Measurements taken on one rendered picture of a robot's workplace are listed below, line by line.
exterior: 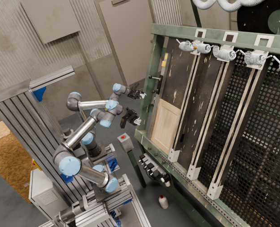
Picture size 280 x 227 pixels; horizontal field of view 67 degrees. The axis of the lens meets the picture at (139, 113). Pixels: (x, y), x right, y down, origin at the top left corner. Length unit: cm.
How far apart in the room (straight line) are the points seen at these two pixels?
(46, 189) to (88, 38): 343
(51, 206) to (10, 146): 132
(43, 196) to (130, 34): 378
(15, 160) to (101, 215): 175
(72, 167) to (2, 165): 203
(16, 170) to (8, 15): 270
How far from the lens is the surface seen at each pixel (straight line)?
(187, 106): 188
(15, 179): 353
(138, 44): 503
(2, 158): 332
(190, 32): 190
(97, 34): 480
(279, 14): 202
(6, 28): 475
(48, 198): 207
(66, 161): 141
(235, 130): 159
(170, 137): 214
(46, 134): 172
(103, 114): 153
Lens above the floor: 248
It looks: 34 degrees down
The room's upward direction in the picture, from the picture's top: 19 degrees counter-clockwise
